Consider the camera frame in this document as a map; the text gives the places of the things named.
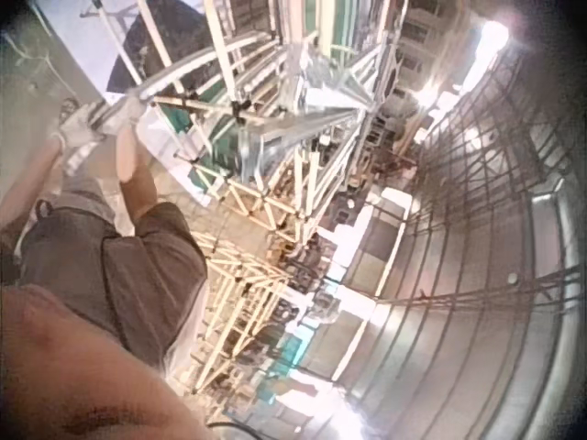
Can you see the white flat panel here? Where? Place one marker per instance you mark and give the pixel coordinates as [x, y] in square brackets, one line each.
[69, 41]

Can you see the person's right fingers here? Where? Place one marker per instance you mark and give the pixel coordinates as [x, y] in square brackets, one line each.
[136, 103]

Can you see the cream pipe frame rack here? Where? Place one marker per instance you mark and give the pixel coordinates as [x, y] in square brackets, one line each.
[257, 220]

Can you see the long silver metal pipe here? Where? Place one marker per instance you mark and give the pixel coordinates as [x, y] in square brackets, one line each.
[192, 73]

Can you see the silver metal frame cart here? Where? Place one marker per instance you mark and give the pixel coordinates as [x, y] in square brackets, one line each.
[312, 114]

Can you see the person's right hand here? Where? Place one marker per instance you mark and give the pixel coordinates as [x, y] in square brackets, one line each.
[132, 109]

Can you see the person's left fingers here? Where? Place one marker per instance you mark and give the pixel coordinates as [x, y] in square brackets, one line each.
[91, 120]

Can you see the person's left hand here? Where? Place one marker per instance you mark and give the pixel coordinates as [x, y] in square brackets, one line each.
[80, 128]

